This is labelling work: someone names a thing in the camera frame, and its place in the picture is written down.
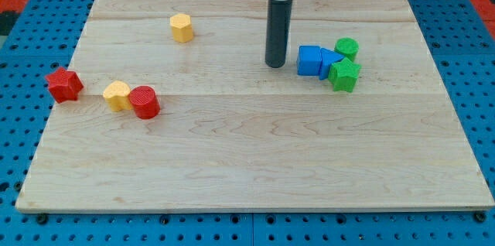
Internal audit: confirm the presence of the yellow hexagon block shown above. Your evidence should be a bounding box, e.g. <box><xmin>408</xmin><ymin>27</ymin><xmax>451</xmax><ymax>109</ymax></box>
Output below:
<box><xmin>169</xmin><ymin>13</ymin><xmax>194</xmax><ymax>43</ymax></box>

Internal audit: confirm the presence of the red circle block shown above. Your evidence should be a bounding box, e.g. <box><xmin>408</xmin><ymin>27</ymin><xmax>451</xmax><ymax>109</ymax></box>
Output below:
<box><xmin>129</xmin><ymin>86</ymin><xmax>161</xmax><ymax>119</ymax></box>

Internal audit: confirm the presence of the green circle block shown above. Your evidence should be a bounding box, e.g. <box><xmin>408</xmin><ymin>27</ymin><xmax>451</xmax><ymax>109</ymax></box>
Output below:
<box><xmin>334</xmin><ymin>37</ymin><xmax>360</xmax><ymax>62</ymax></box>

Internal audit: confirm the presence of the wooden board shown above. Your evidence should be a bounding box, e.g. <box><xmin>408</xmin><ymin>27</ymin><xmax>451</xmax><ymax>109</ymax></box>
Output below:
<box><xmin>15</xmin><ymin>0</ymin><xmax>494</xmax><ymax>214</ymax></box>

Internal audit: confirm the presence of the blue cube block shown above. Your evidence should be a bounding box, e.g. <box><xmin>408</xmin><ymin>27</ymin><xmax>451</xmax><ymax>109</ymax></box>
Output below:
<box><xmin>296</xmin><ymin>45</ymin><xmax>322</xmax><ymax>76</ymax></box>

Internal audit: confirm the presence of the blue triangle block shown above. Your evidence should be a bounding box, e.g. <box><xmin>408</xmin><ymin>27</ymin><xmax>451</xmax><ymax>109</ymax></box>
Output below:
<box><xmin>319</xmin><ymin>48</ymin><xmax>344</xmax><ymax>80</ymax></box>

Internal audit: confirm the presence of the green star block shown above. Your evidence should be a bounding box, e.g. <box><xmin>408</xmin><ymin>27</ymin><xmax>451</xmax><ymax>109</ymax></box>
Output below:
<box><xmin>328</xmin><ymin>57</ymin><xmax>361</xmax><ymax>93</ymax></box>

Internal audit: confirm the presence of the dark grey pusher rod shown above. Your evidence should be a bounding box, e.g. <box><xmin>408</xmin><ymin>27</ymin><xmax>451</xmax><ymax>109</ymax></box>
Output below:
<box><xmin>265</xmin><ymin>0</ymin><xmax>292</xmax><ymax>68</ymax></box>

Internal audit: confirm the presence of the yellow heart block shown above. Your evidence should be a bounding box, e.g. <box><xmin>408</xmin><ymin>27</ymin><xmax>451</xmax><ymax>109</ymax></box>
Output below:
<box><xmin>102</xmin><ymin>80</ymin><xmax>133</xmax><ymax>112</ymax></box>

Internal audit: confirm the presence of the red star block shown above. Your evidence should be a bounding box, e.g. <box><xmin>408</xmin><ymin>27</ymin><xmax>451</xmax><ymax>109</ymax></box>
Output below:
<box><xmin>45</xmin><ymin>67</ymin><xmax>84</xmax><ymax>104</ymax></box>

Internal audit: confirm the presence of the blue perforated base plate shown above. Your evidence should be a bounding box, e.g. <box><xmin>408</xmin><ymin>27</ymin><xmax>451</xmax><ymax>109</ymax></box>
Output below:
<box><xmin>1</xmin><ymin>0</ymin><xmax>494</xmax><ymax>245</ymax></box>

